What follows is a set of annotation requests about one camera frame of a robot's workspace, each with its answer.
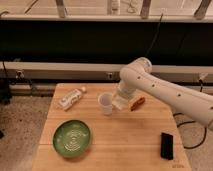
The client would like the wall outlet plate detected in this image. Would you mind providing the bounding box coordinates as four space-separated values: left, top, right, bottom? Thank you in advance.
107 72 114 80

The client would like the white sponge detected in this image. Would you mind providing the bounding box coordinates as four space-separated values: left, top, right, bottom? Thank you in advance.
112 99 128 110

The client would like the white ceramic cup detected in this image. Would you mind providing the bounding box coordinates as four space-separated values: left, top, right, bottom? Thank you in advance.
97 92 113 115

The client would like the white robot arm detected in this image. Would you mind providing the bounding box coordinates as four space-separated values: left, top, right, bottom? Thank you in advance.
112 57 213 131

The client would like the green patterned plate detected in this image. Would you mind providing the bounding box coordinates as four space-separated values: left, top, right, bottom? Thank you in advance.
52 120 92 158

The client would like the brown sausage toy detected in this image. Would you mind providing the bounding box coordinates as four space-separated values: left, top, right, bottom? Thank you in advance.
130 97 145 111

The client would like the black rectangular block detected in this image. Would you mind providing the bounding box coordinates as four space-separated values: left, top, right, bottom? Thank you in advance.
160 133 173 160

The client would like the white tube bottle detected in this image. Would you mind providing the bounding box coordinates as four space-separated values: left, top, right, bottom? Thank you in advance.
59 87 87 110

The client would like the black power cable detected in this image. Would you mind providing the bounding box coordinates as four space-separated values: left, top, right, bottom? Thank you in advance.
143 12 165 59

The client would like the black floor cable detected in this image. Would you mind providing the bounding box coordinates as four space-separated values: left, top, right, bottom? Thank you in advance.
173 112 208 150

